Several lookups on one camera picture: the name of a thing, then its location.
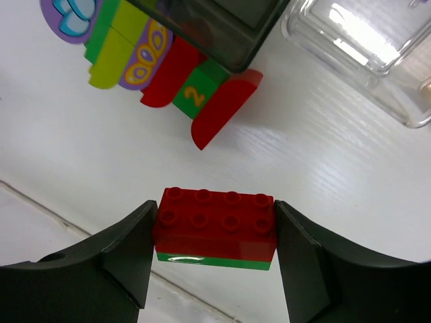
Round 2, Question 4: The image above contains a purple butterfly lego piece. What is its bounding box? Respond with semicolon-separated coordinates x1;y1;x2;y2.
119;18;174;90

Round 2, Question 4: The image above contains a purple flower lego piece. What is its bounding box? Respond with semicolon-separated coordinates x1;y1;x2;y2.
39;0;103;44

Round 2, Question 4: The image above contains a dark grey container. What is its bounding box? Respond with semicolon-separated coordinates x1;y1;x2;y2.
131;0;289;73

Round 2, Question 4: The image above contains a clear container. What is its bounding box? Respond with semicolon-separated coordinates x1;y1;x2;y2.
281;1;430;129

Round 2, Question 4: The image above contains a red green red lego stack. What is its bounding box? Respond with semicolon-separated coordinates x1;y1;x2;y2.
141;36;263;150

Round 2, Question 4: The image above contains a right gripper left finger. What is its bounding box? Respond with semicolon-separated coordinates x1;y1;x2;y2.
1;201;158;322

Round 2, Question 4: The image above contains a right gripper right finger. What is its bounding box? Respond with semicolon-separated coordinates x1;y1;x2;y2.
275;201;430;322

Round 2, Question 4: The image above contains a red and green lego block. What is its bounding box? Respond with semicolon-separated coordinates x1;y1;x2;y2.
152;187;277;271

